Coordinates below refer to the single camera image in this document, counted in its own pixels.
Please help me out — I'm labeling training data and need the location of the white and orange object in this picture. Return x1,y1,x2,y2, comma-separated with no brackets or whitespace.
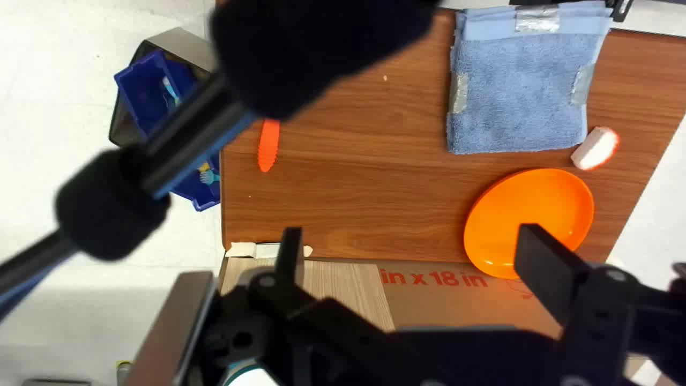
571,127,619,169

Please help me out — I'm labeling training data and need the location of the orange plate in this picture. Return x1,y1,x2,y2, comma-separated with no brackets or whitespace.
463,168,597,279

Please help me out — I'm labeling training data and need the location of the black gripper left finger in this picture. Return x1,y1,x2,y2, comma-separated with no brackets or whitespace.
275,227,304,290

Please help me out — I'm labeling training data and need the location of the cardboard backboard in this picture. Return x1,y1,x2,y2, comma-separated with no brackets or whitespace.
217,256,566,341

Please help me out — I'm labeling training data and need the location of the orange handled scoop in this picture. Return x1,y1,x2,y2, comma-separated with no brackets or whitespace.
258,120,282,171

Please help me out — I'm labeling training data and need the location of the blue folded towel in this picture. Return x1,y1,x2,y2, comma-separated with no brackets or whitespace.
447,3,612,155

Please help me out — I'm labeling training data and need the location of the blue plastic bin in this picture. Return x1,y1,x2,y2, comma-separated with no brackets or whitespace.
113,49,221,212

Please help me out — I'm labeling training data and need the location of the black padded camera pole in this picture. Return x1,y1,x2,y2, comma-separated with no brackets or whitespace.
0,0,439,310

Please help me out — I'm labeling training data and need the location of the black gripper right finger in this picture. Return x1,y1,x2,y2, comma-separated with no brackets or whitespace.
514,224,590,323

